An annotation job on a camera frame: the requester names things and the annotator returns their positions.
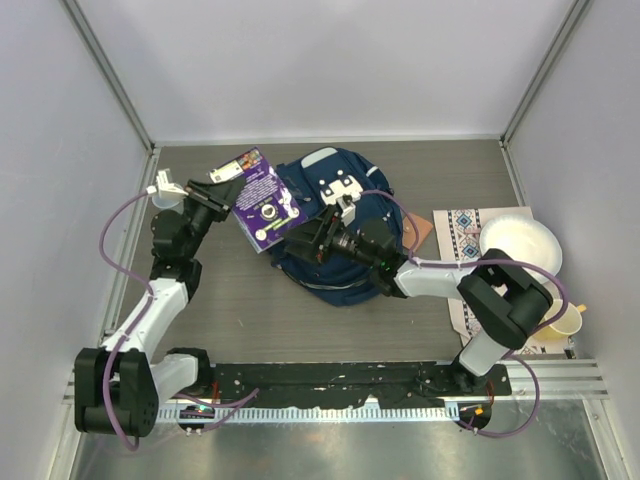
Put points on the yellow cup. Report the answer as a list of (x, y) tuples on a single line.
[(565, 326)]

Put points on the tan leather wallet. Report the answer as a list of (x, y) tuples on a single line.
[(415, 231)]

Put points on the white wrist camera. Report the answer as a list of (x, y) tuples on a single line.
[(347, 209), (164, 181)]

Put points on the navy blue student backpack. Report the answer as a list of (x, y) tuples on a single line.
[(316, 182)]

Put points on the purple paperback book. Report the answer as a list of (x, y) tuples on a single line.
[(265, 208)]

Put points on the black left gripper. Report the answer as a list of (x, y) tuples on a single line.
[(223, 192)]

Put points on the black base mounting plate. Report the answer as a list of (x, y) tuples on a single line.
[(342, 385)]

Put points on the perforated metal rail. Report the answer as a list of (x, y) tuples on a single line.
[(369, 413)]

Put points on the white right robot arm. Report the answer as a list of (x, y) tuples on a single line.
[(416, 277)]

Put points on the patterned white placemat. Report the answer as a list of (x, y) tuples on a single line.
[(501, 301)]

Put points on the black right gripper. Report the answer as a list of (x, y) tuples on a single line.
[(306, 235)]

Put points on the white paper plate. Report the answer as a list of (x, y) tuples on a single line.
[(523, 239)]

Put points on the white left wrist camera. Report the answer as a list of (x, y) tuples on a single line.
[(164, 181)]

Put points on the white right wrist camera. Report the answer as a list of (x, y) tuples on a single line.
[(347, 209)]

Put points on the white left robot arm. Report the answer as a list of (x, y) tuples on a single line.
[(117, 389)]

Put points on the light blue cup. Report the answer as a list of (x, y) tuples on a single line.
[(163, 199)]

